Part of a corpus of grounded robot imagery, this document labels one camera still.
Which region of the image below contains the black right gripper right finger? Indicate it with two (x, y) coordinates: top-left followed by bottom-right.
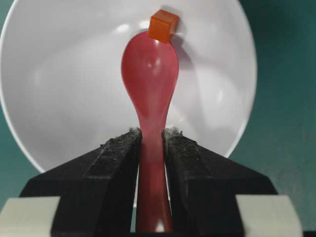
(161, 127), (303, 237)

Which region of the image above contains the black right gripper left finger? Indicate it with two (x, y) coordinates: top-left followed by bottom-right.
(0, 127), (143, 237)

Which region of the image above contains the red plastic spoon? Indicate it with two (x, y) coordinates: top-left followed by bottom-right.
(121, 32), (179, 233)

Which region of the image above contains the white bowl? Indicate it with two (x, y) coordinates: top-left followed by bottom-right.
(0, 0), (257, 172)

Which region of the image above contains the red block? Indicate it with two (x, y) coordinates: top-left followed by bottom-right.
(148, 9), (179, 43)

